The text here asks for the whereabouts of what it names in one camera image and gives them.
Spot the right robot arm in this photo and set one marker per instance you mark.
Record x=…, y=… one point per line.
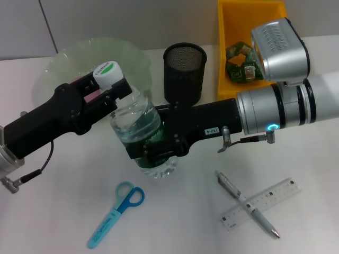
x=291, y=111

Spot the clear water bottle green label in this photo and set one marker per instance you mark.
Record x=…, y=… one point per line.
x=132, y=119

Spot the clear plastic ruler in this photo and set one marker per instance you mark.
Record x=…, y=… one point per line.
x=278, y=193

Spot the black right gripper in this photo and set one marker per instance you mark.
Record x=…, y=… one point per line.
x=206, y=119

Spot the black mesh pen cup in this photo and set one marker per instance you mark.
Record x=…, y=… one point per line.
x=182, y=79

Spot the green plastic wrapper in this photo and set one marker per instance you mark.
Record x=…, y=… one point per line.
x=238, y=74

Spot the yellow plastic storage bin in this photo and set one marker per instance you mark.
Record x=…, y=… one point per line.
x=225, y=53

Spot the pale green glass bowl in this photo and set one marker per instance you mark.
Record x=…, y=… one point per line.
x=79, y=55

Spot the blue scissors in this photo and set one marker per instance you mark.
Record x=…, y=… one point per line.
x=106, y=225

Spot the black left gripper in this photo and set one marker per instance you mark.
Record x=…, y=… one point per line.
x=47, y=119

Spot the silver grey ballpoint pen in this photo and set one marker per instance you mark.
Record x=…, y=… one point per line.
x=230, y=186

